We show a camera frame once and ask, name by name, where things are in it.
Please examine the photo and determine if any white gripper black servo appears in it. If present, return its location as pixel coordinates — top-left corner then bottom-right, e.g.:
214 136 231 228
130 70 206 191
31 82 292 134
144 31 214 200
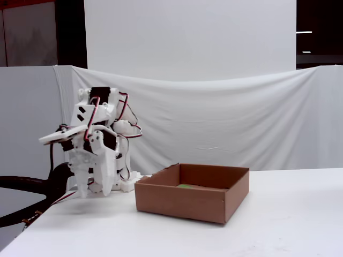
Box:
68 127 120 199

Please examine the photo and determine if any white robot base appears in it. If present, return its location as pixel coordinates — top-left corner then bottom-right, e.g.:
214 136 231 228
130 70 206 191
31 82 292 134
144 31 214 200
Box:
88 171 152 193

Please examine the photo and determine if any brown cardboard box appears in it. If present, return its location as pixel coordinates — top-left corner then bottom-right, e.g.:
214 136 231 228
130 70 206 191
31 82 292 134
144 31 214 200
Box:
133 162 250 225

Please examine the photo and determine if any black curved tube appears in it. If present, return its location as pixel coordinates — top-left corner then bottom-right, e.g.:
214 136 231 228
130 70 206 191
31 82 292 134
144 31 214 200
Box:
0 162 74 228

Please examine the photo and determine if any small brown ribbon connector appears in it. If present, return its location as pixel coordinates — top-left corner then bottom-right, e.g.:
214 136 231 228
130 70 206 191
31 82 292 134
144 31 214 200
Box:
21 210 43 224

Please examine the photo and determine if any grey partition panel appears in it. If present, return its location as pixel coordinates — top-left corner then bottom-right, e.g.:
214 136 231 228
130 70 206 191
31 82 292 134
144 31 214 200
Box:
0 66 65 179

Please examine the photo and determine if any white draped cloth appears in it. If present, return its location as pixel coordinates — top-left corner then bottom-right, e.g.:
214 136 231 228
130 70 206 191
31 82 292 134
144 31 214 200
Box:
53 65 343 172

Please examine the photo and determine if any brown wooden panel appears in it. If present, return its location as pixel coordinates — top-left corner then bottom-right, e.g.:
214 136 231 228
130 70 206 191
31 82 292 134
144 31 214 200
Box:
0 0 58 67

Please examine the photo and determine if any white backdrop board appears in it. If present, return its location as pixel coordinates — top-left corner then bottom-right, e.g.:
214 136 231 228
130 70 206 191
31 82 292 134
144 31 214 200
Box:
84 0 297 82

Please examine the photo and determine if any red white black cable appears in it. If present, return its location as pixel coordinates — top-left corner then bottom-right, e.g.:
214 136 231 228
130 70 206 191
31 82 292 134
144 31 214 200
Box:
49 182 96 207

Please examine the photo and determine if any black camera cable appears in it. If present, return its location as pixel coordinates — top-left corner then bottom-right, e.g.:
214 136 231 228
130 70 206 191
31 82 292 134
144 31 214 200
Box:
49 123 69 177

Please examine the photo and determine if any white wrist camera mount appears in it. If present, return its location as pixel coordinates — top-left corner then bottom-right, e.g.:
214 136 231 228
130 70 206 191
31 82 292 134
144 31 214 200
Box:
38 125 89 153

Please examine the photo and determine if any red black servo wire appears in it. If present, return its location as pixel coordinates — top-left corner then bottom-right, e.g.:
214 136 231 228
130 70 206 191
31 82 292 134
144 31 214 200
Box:
83 96 101 142
117 92 143 139

